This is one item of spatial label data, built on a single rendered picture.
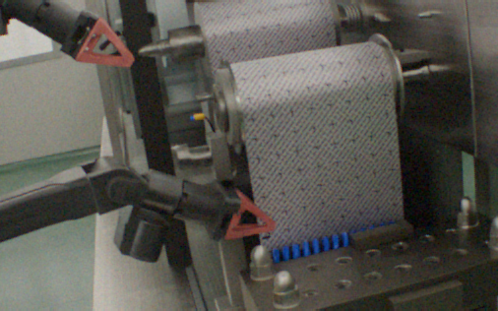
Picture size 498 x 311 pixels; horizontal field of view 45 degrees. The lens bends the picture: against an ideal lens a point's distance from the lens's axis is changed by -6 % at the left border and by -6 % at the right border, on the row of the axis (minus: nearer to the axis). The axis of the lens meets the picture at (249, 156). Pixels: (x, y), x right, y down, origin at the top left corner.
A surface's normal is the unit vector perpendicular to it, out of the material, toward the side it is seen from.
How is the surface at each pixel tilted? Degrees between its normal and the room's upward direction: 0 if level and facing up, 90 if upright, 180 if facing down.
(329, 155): 90
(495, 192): 90
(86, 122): 90
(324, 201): 90
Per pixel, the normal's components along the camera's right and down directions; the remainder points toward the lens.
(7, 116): 0.21, 0.23
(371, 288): -0.15, -0.95
